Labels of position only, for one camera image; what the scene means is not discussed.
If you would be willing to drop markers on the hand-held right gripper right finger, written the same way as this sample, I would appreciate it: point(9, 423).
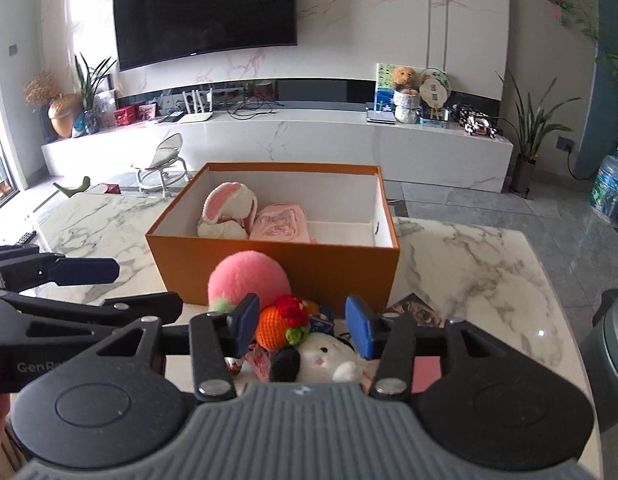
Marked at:
point(360, 327)

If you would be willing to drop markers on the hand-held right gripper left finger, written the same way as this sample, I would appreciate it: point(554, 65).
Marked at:
point(245, 321)

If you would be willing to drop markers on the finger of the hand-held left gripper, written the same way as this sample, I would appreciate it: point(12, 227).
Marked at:
point(89, 270)
point(154, 307)

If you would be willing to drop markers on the orange crochet toy red flower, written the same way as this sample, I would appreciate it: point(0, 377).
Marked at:
point(271, 331)

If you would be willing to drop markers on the orange cardboard box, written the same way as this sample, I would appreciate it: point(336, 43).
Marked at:
point(289, 270)

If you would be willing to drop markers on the small colourful patterned toy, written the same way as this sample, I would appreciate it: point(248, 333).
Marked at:
point(320, 321)

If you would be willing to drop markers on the pink paper tag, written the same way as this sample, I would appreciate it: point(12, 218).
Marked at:
point(256, 365)

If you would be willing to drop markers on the pink peach plush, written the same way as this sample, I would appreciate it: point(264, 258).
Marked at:
point(249, 275)

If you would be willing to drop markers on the white bunny plush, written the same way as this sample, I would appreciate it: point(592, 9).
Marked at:
point(321, 355)

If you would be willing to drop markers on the printed photo card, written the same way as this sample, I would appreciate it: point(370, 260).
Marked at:
point(414, 310)

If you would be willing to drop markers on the pink card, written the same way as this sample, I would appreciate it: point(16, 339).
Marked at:
point(426, 372)

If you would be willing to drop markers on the pink fabric pouch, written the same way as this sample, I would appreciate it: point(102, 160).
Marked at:
point(281, 222)

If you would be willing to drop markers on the pink white knitted plush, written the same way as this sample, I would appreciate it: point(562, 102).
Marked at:
point(224, 210)

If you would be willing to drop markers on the white baby rocker chair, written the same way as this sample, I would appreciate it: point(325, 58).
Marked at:
point(166, 155)

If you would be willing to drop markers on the golden acorn vase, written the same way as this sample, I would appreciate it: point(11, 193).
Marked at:
point(64, 115)

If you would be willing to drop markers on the black tablet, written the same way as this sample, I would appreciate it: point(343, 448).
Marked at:
point(170, 117)

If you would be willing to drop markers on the green leafy potted plant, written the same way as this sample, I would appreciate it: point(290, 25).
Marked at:
point(91, 87)

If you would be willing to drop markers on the white marble television cabinet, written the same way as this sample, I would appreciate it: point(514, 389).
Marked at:
point(314, 145)

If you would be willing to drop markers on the dried flower bunch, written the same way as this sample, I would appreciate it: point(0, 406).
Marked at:
point(41, 87)

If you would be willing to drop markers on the white router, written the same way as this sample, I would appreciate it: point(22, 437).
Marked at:
point(196, 112)

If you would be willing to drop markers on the tall potted grass plant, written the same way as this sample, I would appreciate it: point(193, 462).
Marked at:
point(525, 175)

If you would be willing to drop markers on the white wrapped bouquet holder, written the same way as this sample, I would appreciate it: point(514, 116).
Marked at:
point(406, 107)

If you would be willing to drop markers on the black white toy car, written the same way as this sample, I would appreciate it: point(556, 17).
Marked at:
point(476, 122)

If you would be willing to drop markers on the green blue painting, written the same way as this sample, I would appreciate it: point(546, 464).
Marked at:
point(384, 85)

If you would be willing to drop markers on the round fan on stand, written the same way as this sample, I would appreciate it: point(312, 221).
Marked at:
point(434, 90)

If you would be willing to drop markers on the brown teddy bear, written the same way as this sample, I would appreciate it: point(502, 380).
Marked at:
point(405, 80)

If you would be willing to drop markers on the dark grey chair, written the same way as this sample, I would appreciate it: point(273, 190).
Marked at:
point(614, 355)

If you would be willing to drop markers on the black flat television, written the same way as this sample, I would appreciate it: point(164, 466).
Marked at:
point(204, 10)

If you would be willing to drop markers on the blue water bottle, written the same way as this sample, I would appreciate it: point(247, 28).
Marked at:
point(609, 185)

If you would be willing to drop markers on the grey wall socket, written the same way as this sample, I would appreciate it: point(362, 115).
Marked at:
point(565, 144)

